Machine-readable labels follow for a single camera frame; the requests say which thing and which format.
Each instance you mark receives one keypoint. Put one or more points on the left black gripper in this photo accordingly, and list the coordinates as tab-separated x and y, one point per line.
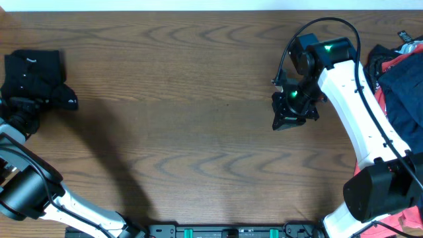
27	105

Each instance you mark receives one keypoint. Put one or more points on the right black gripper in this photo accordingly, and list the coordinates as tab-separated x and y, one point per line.
286	118

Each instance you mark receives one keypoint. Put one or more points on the black polo shirt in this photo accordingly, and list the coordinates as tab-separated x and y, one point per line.
38	75

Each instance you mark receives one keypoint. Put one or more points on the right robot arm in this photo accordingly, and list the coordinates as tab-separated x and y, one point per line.
389	179

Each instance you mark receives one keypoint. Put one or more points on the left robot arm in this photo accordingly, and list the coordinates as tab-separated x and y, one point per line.
32	188

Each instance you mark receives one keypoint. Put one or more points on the navy blue shirt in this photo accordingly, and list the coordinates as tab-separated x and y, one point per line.
402	87

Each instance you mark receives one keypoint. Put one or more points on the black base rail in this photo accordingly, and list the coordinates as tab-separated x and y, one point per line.
288	230

